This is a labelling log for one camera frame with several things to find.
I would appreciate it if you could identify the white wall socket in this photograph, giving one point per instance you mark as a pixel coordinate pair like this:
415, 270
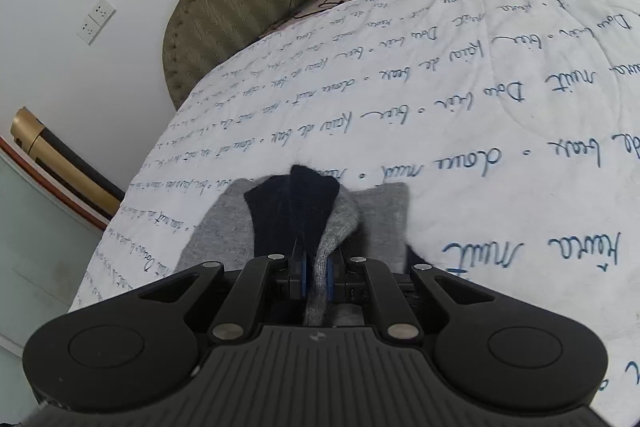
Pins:
95, 20

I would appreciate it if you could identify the grey and navy sweater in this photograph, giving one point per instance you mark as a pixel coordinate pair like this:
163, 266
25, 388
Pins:
304, 209

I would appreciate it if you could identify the white quilt with blue script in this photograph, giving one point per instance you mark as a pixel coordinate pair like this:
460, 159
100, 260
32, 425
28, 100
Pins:
514, 124

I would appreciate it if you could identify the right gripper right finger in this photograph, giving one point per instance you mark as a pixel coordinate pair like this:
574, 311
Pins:
340, 279

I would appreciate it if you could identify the gold black rolled tube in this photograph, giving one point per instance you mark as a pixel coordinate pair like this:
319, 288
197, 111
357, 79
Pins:
64, 165

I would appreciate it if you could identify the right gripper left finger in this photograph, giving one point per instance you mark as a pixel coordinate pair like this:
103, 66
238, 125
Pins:
291, 275

